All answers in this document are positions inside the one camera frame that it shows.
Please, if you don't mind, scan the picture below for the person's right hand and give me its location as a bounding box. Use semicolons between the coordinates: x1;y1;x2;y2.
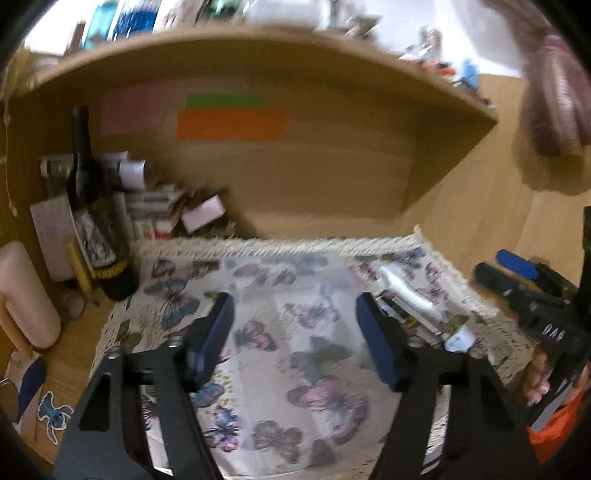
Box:
522;346;551;405

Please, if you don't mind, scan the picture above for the orange sleeve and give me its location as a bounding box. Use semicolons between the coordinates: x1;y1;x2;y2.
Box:
528;386;590;465

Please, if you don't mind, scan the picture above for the butterfly print lace cloth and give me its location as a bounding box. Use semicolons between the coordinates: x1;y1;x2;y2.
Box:
95;230;533;479

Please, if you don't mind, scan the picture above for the blue character sticker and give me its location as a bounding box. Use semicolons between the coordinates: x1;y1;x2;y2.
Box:
37;391;74;445

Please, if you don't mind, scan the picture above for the mauve hanging fabric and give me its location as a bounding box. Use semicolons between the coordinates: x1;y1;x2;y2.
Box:
523;33;590;157

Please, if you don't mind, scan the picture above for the pink cylindrical container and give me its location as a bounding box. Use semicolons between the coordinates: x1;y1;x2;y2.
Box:
1;241;61;350

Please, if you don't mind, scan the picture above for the dark wine bottle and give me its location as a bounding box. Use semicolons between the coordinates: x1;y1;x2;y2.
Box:
66;106;139;301

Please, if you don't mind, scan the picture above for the small white cardboard box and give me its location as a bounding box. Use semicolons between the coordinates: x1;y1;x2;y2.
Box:
181;195;225;234

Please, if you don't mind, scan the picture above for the stack of books and papers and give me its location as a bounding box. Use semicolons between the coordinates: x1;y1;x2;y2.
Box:
38;150;233;241

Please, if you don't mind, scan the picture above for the white notepad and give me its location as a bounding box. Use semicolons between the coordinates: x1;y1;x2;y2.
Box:
30;195;75;282

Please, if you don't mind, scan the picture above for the wooden shelf unit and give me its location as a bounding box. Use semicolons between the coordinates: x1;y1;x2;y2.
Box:
1;25;590;281

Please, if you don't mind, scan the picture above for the orange sticky note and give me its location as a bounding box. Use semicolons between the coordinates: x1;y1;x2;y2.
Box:
176;107;288;142

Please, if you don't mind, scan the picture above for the pink sticky note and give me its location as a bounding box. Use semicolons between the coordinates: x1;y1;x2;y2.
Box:
100;82;166;137

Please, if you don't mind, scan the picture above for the green sticky note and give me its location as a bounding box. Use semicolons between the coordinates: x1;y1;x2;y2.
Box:
185;94;266;109

